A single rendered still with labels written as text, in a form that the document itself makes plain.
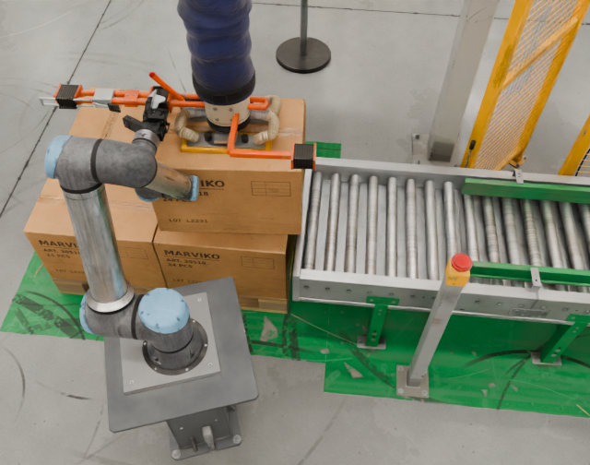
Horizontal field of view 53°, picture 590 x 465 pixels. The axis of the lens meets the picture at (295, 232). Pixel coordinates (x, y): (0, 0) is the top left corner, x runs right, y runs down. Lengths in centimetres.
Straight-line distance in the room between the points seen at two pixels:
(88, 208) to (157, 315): 43
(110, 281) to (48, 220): 109
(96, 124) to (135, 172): 170
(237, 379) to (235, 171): 75
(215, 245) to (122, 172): 112
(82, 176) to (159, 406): 86
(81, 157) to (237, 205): 91
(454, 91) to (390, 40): 137
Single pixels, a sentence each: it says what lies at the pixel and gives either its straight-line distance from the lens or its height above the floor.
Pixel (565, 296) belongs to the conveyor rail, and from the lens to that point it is 266.
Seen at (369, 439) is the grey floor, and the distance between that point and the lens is 283.
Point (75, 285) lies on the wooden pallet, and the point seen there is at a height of 10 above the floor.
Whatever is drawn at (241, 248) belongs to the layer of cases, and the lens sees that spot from 262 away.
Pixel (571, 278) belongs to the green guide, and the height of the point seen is 60.
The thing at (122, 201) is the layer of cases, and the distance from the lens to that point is 288.
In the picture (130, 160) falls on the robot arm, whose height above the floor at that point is 157.
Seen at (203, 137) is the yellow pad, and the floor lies 109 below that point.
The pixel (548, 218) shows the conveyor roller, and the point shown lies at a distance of 294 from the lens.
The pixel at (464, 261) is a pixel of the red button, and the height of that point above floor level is 104.
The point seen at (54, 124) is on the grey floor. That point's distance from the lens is 422.
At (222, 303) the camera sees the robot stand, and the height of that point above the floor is 75.
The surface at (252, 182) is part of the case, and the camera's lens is 224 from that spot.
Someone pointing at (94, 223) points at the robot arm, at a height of 138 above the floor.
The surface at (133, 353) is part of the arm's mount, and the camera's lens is 218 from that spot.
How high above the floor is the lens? 269
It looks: 54 degrees down
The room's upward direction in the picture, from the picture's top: straight up
